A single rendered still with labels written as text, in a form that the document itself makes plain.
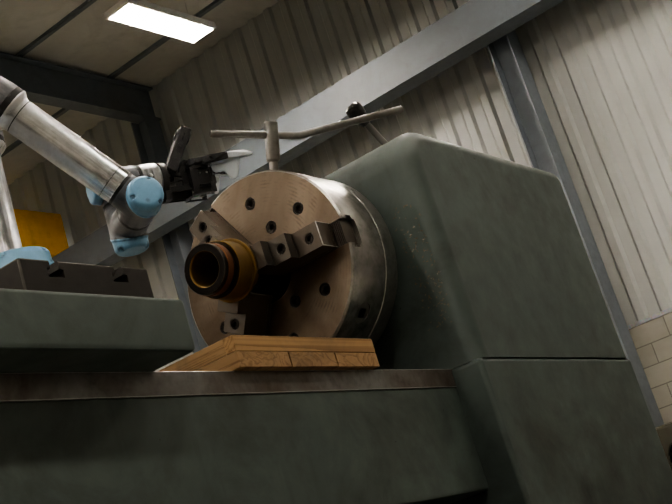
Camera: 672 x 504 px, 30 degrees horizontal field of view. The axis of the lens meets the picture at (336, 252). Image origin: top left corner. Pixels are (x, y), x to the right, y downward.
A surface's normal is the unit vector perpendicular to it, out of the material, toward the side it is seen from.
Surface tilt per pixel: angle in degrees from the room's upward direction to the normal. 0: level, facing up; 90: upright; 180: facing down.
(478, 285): 90
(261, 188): 90
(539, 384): 90
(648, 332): 90
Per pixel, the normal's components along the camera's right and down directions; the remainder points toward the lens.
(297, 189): -0.56, -0.07
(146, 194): 0.37, -0.37
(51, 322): 0.77, -0.40
